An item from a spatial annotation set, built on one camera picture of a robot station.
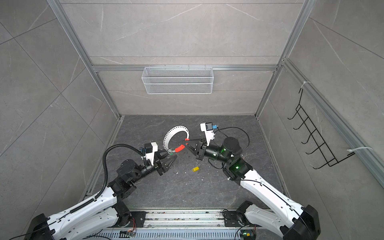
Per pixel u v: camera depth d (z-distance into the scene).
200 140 0.57
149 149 0.56
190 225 0.73
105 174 0.52
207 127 0.55
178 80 1.00
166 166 0.61
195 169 0.91
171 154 0.65
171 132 0.60
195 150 0.57
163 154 0.67
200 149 0.54
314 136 0.68
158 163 0.60
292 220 0.39
